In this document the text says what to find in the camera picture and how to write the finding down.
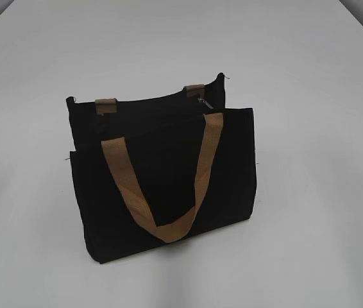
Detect silver zipper pull with ring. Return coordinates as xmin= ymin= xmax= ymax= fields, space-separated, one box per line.
xmin=198 ymin=98 xmax=213 ymax=109

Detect black canvas tote bag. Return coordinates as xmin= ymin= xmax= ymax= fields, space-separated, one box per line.
xmin=66 ymin=73 xmax=257 ymax=264

